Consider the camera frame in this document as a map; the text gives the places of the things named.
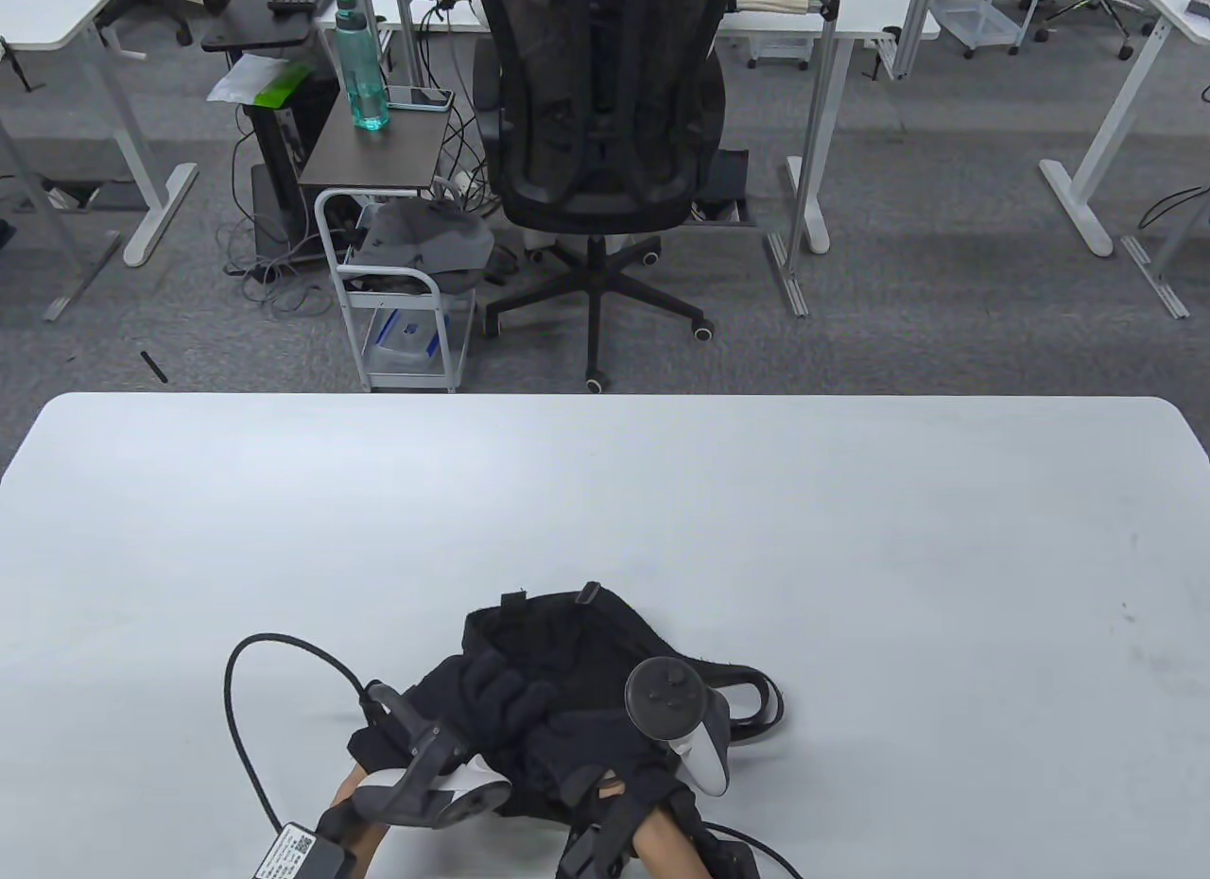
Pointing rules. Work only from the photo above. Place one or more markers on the person's right hand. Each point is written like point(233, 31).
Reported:
point(596, 747)

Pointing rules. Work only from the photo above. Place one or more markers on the person's left hand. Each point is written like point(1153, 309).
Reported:
point(492, 690)

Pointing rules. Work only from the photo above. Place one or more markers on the person's right forearm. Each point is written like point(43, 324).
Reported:
point(666, 851)

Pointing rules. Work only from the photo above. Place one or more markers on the person's left forearm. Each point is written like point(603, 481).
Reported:
point(352, 794)

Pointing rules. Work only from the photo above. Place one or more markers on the grey white right hand controller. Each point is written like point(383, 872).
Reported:
point(671, 699)

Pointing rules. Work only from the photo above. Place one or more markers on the grey white hand controller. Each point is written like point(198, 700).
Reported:
point(435, 794)
point(671, 699)

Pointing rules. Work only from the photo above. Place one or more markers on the grey white left hand controller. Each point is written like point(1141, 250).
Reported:
point(435, 794)

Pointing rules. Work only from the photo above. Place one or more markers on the blue and white box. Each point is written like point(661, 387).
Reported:
point(406, 336)

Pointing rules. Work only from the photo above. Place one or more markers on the white rolling cart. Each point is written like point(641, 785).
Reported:
point(388, 271)

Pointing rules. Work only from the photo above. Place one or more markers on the grey fabric bag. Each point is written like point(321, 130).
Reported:
point(425, 241)

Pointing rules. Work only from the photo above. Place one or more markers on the black pen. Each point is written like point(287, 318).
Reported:
point(154, 368)

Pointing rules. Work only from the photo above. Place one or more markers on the white power strip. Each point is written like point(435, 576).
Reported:
point(463, 178)

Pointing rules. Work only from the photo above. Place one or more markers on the small dark side table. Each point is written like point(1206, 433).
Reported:
point(378, 156)

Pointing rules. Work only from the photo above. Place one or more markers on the black mesh office chair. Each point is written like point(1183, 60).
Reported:
point(600, 113)

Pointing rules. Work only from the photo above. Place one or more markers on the smartphone with light case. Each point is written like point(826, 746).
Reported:
point(416, 97)

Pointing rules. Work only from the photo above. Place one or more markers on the teal water bottle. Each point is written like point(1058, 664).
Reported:
point(364, 76)

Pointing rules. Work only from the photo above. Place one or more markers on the green packet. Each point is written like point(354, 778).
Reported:
point(284, 83)

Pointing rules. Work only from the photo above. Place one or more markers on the white paper sheet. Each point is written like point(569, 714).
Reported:
point(236, 80)

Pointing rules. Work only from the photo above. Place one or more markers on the black standing desk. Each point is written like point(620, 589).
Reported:
point(255, 19)

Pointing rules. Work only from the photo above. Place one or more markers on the beige cloth roll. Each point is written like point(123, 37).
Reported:
point(770, 2)

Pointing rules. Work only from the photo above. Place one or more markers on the black swivel chair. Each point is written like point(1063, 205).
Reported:
point(161, 5)

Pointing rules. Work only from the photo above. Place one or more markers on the long white desk aluminium legs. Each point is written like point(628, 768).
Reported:
point(851, 14)

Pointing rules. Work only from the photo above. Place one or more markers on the white desk with rounded corner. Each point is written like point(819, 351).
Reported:
point(47, 9)

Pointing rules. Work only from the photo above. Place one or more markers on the white desk with white leg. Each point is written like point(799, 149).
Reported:
point(1134, 76)

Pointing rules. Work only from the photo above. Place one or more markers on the black star-base chair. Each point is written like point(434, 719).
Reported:
point(1101, 5)

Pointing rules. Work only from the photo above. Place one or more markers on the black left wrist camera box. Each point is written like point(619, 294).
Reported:
point(298, 855)

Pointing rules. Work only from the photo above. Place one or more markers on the aluminium frame foot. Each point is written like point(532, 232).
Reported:
point(1158, 279)
point(80, 274)

